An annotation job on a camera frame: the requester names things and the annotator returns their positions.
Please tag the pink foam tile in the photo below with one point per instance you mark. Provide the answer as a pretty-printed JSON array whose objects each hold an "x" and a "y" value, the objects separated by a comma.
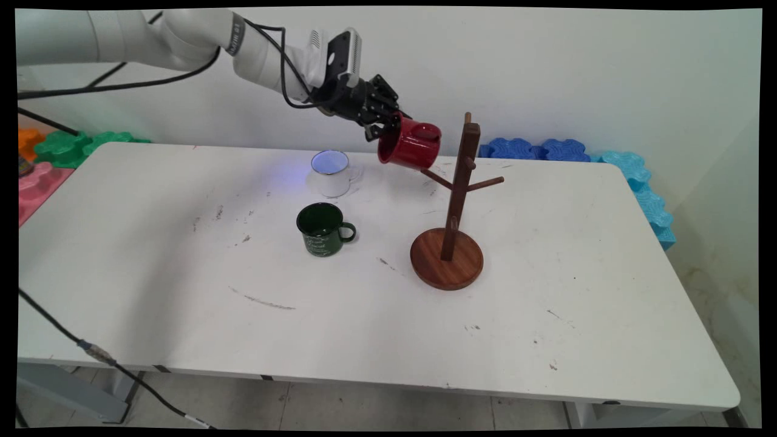
[{"x": 39, "y": 188}]

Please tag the brown wooden mug tree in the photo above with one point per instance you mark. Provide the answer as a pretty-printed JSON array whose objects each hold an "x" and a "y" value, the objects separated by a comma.
[{"x": 448, "y": 266}]

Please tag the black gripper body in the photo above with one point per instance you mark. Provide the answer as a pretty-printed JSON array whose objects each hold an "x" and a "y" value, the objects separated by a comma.
[{"x": 349, "y": 100}]

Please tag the orange foam tile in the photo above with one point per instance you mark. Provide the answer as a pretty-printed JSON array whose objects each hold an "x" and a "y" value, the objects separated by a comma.
[{"x": 29, "y": 141}]

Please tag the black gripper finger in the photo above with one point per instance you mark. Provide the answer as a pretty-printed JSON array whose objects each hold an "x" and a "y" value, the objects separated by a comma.
[
  {"x": 385, "y": 97},
  {"x": 375, "y": 130}
]

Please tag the light blue foam tile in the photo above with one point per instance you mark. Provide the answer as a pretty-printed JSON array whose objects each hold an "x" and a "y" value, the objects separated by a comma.
[
  {"x": 658, "y": 218},
  {"x": 625, "y": 165}
]

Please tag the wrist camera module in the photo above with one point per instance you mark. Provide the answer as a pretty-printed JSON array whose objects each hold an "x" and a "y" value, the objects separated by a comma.
[{"x": 340, "y": 54}]

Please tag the dark green enamel mug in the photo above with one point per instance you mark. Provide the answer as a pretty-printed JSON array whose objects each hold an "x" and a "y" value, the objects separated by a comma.
[{"x": 318, "y": 233}]

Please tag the white enamel mug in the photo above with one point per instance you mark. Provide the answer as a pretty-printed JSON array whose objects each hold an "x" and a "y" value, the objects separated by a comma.
[{"x": 331, "y": 176}]

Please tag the dark blue foam tile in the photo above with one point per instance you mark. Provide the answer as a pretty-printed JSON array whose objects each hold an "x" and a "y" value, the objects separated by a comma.
[
  {"x": 513, "y": 150},
  {"x": 567, "y": 150}
]

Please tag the green foam tile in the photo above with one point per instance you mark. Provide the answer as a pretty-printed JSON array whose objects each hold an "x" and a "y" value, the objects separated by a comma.
[
  {"x": 115, "y": 138},
  {"x": 61, "y": 149}
]

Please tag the red speckled enamel mug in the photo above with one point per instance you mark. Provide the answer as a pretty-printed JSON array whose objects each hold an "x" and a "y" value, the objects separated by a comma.
[{"x": 413, "y": 145}]

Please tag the grey table leg frame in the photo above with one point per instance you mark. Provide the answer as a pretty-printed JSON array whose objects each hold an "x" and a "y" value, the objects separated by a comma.
[{"x": 67, "y": 388}]

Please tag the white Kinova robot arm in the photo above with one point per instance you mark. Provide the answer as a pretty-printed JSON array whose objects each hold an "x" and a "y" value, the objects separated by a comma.
[{"x": 61, "y": 36}]

